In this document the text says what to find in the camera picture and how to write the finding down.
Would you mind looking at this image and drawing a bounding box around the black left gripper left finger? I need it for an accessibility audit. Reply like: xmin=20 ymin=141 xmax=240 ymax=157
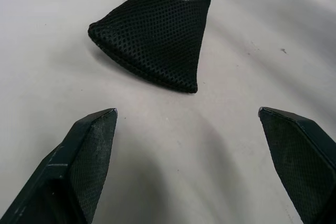
xmin=0 ymin=108 xmax=118 ymax=224

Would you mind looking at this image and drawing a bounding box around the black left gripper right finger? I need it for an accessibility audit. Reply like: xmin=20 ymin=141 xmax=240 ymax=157
xmin=257 ymin=106 xmax=336 ymax=224

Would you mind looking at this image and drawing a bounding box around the black mesh bag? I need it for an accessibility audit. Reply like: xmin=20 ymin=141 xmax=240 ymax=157
xmin=87 ymin=0 xmax=212 ymax=95

